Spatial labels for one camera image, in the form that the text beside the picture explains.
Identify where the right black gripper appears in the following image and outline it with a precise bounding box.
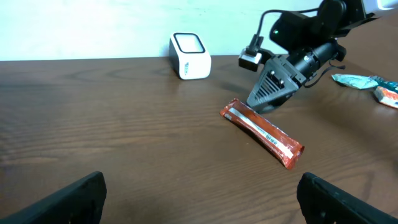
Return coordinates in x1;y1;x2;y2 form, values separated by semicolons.
246;42;346;113

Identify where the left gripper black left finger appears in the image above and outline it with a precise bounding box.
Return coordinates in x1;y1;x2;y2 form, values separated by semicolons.
1;171;107;224

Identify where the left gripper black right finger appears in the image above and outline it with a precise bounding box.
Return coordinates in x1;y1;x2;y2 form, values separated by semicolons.
297;172;397;224

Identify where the red chocolate bar wrapper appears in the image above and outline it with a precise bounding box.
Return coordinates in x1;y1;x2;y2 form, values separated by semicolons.
220;98;305;170

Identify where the teal wet wipes pack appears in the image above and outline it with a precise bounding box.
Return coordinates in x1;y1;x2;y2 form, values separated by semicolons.
331;73;378;90

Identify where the orange tissue pack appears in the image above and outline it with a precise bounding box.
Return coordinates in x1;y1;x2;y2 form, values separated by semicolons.
373;86;397;109

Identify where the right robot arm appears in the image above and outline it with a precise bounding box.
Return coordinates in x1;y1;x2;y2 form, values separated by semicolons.
239;0;376;113

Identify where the white barcode scanner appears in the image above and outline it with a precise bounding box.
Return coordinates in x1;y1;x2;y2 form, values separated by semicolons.
169;32;211;80

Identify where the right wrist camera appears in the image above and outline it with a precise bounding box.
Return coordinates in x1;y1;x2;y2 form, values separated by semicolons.
238;50;262;72

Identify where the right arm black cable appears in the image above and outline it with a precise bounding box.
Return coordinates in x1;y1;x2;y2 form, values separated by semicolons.
247;8;321;57

